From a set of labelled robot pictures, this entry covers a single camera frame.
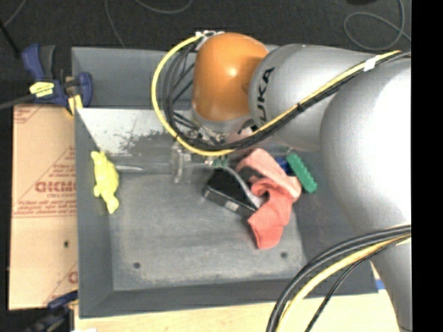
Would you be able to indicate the grey metal bin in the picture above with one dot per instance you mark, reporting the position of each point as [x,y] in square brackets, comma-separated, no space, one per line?
[194,233]

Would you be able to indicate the yellow toy animal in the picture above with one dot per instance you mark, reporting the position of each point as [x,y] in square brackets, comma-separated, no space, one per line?
[105,180]

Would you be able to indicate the brown cardboard board red print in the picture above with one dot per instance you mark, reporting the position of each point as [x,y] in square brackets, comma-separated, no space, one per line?
[41,185]

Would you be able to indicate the pink cloth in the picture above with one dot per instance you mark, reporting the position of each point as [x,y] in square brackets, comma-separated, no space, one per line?
[271,209]

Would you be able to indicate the black flat box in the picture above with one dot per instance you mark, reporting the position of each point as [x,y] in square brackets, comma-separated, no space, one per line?
[226,190]

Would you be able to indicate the small blue object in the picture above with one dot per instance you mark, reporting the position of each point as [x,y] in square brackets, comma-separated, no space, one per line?
[283,166]

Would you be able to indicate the black cylinder on white bracket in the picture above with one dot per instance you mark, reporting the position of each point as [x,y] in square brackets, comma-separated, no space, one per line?
[250,128]

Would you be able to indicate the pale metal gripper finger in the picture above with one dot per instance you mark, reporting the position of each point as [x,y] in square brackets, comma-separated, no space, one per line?
[182,174]
[180,155]

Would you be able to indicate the green ribbed block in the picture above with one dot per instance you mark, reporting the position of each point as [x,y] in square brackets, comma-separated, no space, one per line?
[302,172]

